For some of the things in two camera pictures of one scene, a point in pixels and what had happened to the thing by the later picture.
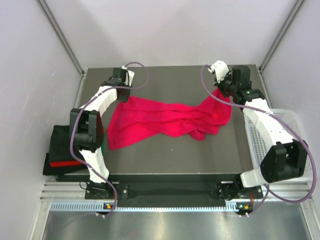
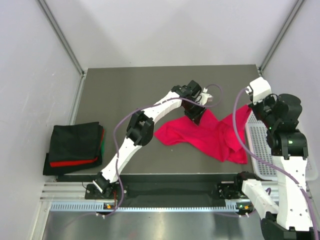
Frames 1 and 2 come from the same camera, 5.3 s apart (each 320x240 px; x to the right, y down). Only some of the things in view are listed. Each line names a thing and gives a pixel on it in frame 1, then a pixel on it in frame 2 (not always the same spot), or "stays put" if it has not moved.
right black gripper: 228,76 to 267,98
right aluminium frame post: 295,10 stays put
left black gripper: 124,98 to 196,116
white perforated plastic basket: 288,122 stays put
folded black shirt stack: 59,160 stays put
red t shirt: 135,121 to 214,134
